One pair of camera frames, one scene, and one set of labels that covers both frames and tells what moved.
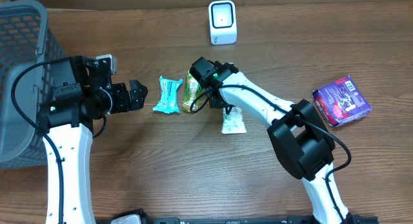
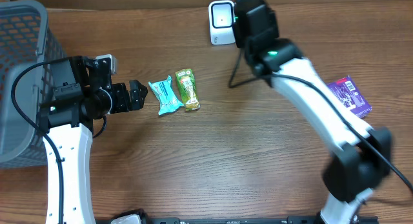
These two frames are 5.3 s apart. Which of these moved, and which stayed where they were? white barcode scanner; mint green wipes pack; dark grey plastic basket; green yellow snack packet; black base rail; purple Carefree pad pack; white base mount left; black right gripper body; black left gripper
Moved: green yellow snack packet; black right gripper body; mint green wipes pack
Stayed: purple Carefree pad pack; white base mount left; black left gripper; black base rail; dark grey plastic basket; white barcode scanner
